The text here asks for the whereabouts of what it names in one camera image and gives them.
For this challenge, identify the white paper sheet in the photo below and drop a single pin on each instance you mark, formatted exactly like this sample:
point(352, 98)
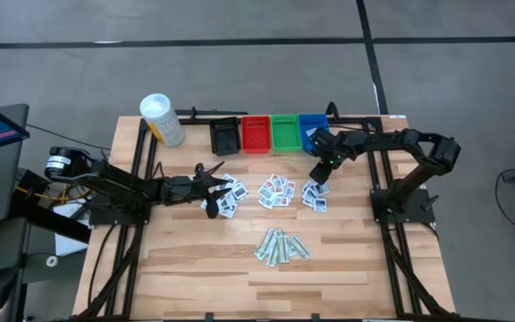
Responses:
point(67, 232)

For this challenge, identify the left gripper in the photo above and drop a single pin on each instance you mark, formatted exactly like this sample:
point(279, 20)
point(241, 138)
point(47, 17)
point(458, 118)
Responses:
point(181, 190)

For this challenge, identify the grey side desk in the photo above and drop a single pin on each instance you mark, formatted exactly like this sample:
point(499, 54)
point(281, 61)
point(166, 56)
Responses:
point(38, 286)

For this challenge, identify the blue plastic basket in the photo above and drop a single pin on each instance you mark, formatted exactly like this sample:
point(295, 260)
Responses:
point(311, 121)

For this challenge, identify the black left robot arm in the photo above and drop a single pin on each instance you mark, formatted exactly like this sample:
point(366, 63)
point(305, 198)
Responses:
point(119, 188)

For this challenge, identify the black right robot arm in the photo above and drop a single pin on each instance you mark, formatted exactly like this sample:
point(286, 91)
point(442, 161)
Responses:
point(418, 136)

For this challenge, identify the black cart beam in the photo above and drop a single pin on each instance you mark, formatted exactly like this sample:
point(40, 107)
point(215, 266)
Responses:
point(52, 219)

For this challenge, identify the black plastic basket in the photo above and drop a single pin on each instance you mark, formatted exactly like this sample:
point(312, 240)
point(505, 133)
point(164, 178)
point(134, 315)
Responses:
point(225, 138)

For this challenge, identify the black-print towelette packet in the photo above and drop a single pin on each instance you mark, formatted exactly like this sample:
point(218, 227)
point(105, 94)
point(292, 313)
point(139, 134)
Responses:
point(240, 192)
point(229, 213)
point(232, 177)
point(203, 205)
point(227, 203)

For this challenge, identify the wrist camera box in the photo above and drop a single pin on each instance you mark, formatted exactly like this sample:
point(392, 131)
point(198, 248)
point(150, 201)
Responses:
point(199, 170)
point(320, 136)

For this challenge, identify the white tape roll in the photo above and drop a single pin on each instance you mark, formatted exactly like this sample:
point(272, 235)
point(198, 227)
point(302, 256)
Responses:
point(52, 258)

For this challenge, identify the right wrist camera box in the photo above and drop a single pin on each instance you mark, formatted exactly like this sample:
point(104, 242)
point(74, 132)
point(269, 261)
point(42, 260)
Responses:
point(320, 136)

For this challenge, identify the green plastic basket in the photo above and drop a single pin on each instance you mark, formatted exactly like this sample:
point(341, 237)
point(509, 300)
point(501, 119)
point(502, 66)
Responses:
point(286, 133)

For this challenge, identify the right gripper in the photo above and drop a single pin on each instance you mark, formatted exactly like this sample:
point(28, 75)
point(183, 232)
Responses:
point(331, 158)

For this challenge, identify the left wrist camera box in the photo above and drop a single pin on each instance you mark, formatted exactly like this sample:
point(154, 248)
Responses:
point(199, 170)

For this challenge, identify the red plastic basket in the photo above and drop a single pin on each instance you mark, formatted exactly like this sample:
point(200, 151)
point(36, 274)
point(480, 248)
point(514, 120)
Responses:
point(256, 134)

